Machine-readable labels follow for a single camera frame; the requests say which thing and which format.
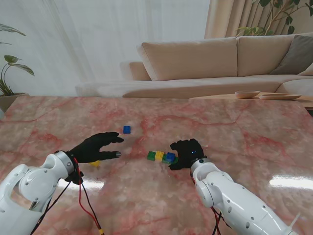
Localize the grey sofa cushion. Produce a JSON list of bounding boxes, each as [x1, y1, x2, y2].
[[270, 34, 313, 75]]

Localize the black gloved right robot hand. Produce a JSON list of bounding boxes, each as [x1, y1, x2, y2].
[[168, 139, 205, 171]]

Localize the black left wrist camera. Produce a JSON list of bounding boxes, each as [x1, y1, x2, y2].
[[65, 171, 84, 185]]

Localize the wooden bowl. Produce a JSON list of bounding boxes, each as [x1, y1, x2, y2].
[[234, 90, 261, 99]]

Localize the white zip tie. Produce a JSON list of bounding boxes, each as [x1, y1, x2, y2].
[[288, 212, 301, 231]]

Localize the flat wooden tray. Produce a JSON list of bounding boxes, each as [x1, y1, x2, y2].
[[259, 93, 302, 101]]

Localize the pale plant pot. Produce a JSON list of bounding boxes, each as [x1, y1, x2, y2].
[[0, 92, 29, 113]]

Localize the red wire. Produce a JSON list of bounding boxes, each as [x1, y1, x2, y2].
[[73, 158, 105, 235], [212, 207, 224, 235]]

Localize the sheer white curtain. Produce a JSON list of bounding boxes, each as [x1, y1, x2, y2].
[[0, 0, 211, 97]]

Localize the black wire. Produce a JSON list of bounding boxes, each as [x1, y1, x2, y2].
[[211, 211, 232, 235], [30, 181, 102, 235]]

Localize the large-leaf green houseplant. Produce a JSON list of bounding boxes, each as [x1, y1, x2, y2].
[[0, 23, 35, 96]]

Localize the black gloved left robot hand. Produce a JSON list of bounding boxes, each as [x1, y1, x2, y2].
[[70, 132, 125, 164]]

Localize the beige sofa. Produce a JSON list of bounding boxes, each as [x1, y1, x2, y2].
[[75, 33, 313, 99]]

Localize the beige curtain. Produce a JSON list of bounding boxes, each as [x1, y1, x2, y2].
[[204, 0, 313, 39]]

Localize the tall leafy branch plant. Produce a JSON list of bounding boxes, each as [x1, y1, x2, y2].
[[236, 0, 313, 37]]

